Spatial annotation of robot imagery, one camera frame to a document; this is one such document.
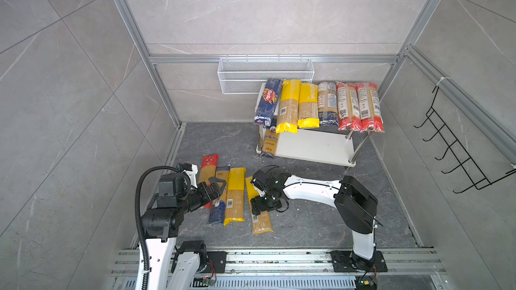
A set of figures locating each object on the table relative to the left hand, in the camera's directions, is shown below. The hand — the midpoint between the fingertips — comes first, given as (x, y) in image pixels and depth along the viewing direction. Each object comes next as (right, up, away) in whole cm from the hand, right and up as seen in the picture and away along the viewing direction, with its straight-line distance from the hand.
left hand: (216, 183), depth 69 cm
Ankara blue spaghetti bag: (-3, -15, +14) cm, 21 cm away
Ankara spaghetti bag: (+21, +15, +32) cm, 40 cm away
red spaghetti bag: (-11, 0, +28) cm, 30 cm away
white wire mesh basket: (+7, +48, +31) cm, 58 cm away
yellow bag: (+16, -19, +11) cm, 27 cm away
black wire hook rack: (+81, +9, -6) cm, 82 cm away
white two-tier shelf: (+45, +13, +35) cm, 58 cm away
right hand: (+15, -15, +16) cm, 26 cm away
